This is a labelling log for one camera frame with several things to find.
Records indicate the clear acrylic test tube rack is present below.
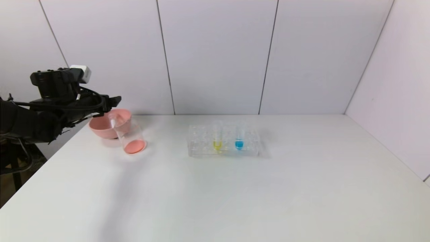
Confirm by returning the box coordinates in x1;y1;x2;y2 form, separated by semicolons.
187;124;261;157

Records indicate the blue pigment test tube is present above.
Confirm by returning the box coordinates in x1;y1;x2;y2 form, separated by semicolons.
234;122;245;151

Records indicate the clear glass beaker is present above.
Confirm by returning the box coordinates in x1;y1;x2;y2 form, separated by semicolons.
108;114;148;155

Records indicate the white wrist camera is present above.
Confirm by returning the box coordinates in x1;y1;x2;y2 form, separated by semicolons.
70;65;92;84

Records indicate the yellow pigment test tube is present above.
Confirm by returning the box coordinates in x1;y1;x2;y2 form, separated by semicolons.
213;121;224;152

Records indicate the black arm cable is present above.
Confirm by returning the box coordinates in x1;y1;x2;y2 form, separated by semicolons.
7;86;113;116

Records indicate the pink bowl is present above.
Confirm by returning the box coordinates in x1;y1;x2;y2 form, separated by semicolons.
88;108;132;139

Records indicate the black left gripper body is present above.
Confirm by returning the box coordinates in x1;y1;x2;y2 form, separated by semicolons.
82;94;113;117

